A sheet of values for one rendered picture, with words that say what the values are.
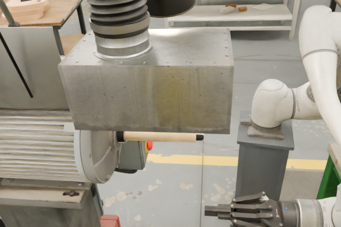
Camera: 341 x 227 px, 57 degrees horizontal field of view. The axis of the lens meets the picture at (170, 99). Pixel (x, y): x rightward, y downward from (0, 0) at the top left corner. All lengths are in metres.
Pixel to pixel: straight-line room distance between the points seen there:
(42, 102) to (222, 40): 0.41
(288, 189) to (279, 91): 1.01
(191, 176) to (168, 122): 1.85
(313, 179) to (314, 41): 1.61
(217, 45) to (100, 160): 0.38
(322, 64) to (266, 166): 0.86
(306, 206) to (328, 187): 0.53
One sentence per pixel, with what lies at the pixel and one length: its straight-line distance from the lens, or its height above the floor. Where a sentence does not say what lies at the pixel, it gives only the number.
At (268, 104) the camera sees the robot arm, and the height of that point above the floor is 0.90.
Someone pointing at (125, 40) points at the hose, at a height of 1.56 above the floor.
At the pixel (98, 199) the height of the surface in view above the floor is 0.76.
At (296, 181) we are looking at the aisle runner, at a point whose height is 0.00.
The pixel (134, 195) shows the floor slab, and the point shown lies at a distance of 2.34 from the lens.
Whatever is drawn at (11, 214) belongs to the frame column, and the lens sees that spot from 1.06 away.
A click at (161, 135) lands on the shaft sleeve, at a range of 0.80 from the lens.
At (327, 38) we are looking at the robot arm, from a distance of 1.08.
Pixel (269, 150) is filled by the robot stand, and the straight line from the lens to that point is 1.70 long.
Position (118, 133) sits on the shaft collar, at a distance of 0.81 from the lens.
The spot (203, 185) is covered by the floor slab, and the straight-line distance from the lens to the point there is 2.37.
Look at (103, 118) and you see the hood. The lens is 0.61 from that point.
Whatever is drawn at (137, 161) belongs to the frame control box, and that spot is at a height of 0.97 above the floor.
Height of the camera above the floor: 1.77
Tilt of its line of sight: 33 degrees down
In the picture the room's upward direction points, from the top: 4 degrees counter-clockwise
